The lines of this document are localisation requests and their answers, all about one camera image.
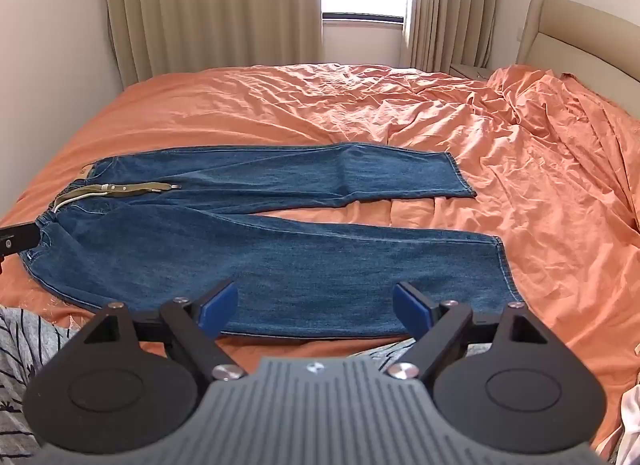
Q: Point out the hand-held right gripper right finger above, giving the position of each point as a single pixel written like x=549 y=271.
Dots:
x=411 y=309

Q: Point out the grey striped cloth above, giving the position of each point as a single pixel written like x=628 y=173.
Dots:
x=25 y=370

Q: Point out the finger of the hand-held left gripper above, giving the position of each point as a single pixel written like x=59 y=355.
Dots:
x=17 y=241

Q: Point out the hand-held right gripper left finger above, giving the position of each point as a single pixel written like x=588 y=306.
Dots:
x=219 y=309

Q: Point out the beige nightstand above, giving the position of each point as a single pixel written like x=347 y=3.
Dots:
x=470 y=70

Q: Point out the orange bed sheet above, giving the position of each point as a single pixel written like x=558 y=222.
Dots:
x=390 y=110

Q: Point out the blue denim pants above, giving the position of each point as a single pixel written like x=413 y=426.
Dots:
x=280 y=245

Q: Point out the beige bed headboard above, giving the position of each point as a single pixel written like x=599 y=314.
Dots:
x=565 y=30

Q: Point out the white cloth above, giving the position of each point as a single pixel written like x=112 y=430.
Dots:
x=627 y=425

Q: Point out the beige curtain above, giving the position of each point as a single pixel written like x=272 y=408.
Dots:
x=210 y=5
x=450 y=0

